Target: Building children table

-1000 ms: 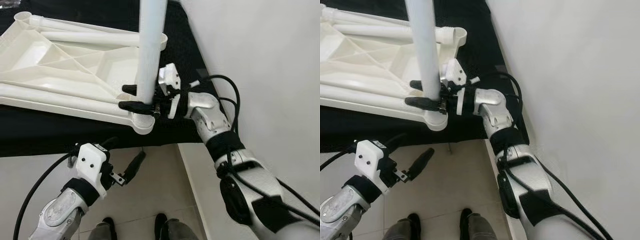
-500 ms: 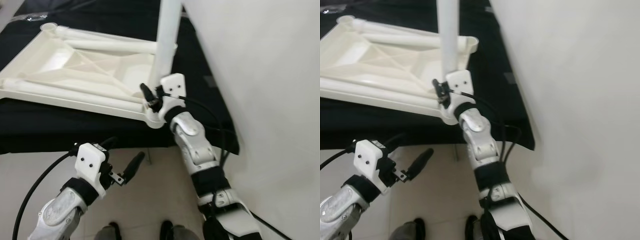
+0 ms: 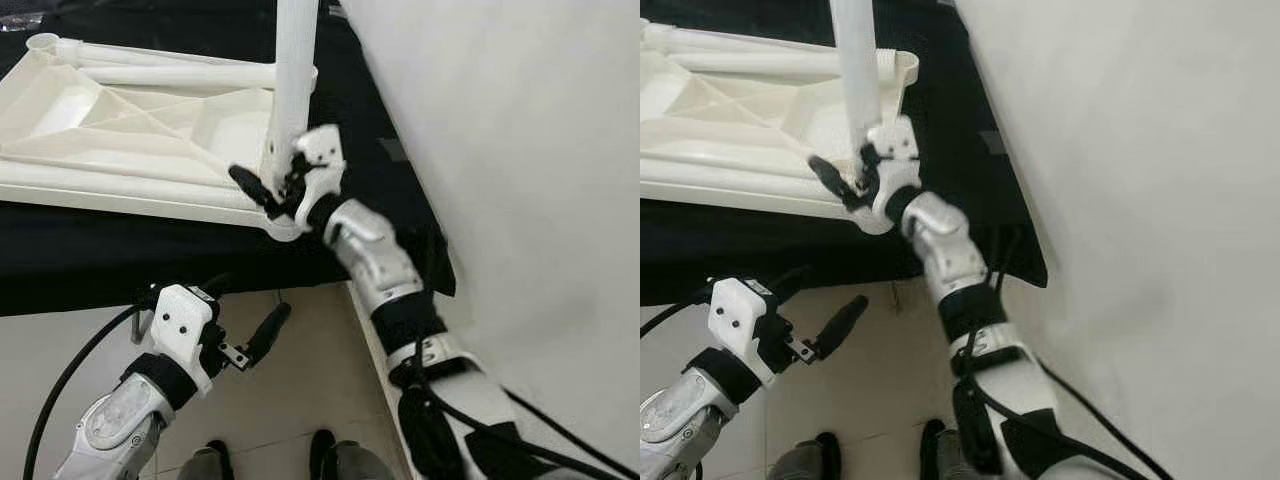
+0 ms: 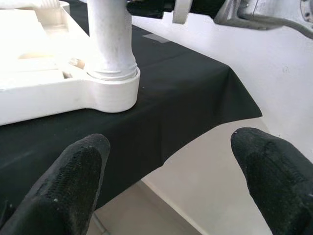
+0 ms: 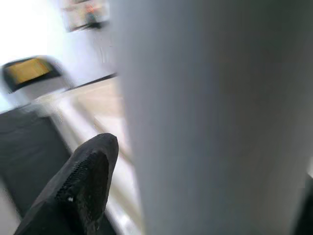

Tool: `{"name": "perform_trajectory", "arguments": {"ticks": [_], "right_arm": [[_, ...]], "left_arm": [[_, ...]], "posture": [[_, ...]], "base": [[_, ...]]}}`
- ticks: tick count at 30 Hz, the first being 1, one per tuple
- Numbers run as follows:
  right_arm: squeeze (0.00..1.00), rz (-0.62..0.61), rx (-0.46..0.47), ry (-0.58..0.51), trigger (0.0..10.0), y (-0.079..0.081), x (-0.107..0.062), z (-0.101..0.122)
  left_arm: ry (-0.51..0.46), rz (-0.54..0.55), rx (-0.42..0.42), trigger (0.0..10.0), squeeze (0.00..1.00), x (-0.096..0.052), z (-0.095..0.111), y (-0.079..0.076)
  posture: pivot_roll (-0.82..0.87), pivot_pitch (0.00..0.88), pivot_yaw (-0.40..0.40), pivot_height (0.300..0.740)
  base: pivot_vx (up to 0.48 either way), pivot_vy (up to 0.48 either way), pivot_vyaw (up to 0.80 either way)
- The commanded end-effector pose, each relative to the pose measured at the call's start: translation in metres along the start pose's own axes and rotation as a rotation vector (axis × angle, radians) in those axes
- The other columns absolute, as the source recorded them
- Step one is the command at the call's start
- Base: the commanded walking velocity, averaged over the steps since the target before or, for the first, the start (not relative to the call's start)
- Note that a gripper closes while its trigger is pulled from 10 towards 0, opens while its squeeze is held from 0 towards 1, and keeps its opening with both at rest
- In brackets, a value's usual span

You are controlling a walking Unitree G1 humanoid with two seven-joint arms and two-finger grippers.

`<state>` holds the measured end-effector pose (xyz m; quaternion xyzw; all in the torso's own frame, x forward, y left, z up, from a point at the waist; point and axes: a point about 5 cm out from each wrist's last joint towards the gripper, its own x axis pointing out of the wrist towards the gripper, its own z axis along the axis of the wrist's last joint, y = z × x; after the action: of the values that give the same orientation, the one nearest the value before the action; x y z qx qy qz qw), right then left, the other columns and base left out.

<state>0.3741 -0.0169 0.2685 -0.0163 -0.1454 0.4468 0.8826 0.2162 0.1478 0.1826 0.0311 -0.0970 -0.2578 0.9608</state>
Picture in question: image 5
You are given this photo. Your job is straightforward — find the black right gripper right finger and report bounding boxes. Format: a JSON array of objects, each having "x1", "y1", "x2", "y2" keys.
[{"x1": 292, "y1": 172, "x2": 313, "y2": 235}]

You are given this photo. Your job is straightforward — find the framed wall picture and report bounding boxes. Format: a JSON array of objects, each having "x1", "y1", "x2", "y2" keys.
[{"x1": 61, "y1": 0, "x2": 111, "y2": 33}]

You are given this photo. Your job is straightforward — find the white plastic table leg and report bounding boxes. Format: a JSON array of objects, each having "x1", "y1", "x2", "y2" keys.
[{"x1": 110, "y1": 0, "x2": 313, "y2": 235}]

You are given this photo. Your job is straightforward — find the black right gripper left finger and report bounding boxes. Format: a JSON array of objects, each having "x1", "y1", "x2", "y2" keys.
[{"x1": 14, "y1": 133, "x2": 119, "y2": 235}]

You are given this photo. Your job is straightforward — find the black yellow rounded object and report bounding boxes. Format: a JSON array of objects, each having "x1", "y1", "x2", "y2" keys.
[{"x1": 1, "y1": 55, "x2": 69, "y2": 95}]

